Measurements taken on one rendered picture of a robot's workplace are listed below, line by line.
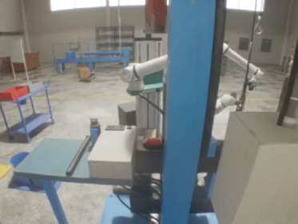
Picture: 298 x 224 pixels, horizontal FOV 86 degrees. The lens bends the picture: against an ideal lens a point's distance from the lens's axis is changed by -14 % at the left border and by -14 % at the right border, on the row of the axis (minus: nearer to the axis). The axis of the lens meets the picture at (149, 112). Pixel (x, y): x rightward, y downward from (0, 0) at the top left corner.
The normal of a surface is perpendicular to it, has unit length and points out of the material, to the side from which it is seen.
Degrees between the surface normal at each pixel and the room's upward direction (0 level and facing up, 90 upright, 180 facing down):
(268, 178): 90
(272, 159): 90
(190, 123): 90
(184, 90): 90
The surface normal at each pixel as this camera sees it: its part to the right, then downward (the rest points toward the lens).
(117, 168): -0.03, 0.39
